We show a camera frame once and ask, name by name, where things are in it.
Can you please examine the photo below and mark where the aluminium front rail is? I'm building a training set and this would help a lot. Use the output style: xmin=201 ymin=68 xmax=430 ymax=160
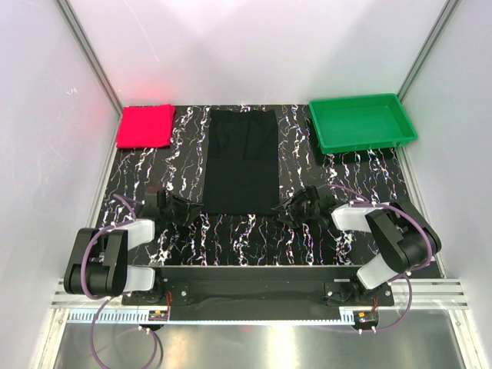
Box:
xmin=50 ymin=279 xmax=469 ymax=311

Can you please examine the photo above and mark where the aluminium frame post right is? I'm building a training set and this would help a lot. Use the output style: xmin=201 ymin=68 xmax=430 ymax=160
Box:
xmin=397 ymin=0 xmax=461 ymax=103

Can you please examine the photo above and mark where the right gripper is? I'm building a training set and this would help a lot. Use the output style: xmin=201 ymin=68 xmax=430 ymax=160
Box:
xmin=272 ymin=188 xmax=320 ymax=228

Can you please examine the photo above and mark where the white slotted cable duct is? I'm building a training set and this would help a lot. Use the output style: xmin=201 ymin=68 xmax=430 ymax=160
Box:
xmin=67 ymin=309 xmax=357 ymax=327

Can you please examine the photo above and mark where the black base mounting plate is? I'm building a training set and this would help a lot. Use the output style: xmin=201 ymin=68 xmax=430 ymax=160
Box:
xmin=122 ymin=266 xmax=394 ymax=324

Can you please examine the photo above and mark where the folded red t shirt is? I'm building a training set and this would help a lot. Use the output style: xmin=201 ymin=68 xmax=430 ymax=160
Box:
xmin=116 ymin=105 xmax=176 ymax=149

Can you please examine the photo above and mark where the black t shirt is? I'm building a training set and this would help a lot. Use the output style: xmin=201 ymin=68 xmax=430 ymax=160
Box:
xmin=202 ymin=110 xmax=280 ymax=216

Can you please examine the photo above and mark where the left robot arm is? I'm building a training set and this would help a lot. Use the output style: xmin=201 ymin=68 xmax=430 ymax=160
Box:
xmin=63 ymin=189 xmax=202 ymax=304

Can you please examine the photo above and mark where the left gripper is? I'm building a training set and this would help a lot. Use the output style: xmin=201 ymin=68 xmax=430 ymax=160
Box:
xmin=161 ymin=193 xmax=202 ymax=227

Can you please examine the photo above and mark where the aluminium frame post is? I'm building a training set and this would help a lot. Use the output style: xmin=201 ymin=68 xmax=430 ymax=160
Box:
xmin=53 ymin=0 xmax=125 ymax=112
xmin=397 ymin=0 xmax=461 ymax=103

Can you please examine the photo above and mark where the shiny steel front plate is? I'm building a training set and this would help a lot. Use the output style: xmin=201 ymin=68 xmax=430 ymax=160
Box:
xmin=55 ymin=311 xmax=465 ymax=368

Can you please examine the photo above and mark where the aluminium frame post left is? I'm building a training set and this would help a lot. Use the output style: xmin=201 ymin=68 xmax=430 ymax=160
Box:
xmin=53 ymin=0 xmax=125 ymax=112

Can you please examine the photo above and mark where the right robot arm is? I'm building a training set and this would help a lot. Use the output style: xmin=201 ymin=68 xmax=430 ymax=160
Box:
xmin=183 ymin=186 xmax=441 ymax=307

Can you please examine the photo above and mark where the green plastic bin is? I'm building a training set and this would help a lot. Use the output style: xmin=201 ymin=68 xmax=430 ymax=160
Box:
xmin=309 ymin=94 xmax=418 ymax=155

